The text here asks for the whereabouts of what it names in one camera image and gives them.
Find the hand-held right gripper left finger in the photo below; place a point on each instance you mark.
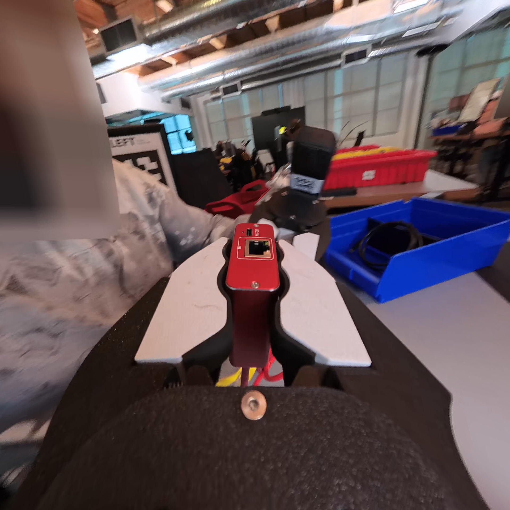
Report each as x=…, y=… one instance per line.
x=179, y=302

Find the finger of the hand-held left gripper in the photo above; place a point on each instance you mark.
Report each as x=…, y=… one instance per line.
x=307, y=245

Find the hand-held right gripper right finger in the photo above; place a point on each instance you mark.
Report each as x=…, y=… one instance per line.
x=318, y=310

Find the red ethernet adapter box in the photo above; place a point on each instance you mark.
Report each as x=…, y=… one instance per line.
x=251, y=318

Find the blue plastic bin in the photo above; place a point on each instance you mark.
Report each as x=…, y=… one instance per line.
x=438, y=259

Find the person's left forearm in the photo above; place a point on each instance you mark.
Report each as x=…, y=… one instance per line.
x=167, y=215

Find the black monitor screen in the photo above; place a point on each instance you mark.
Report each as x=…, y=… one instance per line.
x=267, y=131

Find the red plastic bin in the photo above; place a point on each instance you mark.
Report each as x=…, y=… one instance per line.
x=378, y=169

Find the large window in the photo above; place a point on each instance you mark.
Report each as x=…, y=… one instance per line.
x=358, y=99

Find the black yellow equipment pile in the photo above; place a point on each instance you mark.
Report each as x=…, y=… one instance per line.
x=239, y=161

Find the brown table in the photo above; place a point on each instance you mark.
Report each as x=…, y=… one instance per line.
x=398, y=195

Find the black panel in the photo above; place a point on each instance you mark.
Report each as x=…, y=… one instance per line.
x=199, y=175

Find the person's patterned upper body clothing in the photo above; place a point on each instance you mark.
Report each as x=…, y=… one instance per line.
x=59, y=318

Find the black and white tag sign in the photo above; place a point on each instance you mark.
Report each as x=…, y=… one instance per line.
x=143, y=153

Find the cluttered storage shelf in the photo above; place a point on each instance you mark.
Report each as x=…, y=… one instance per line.
x=474, y=119

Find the ceiling vent box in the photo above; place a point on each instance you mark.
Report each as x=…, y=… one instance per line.
x=119, y=36

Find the silver air duct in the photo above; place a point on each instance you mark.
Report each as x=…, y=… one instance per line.
x=239, y=20
x=279, y=63

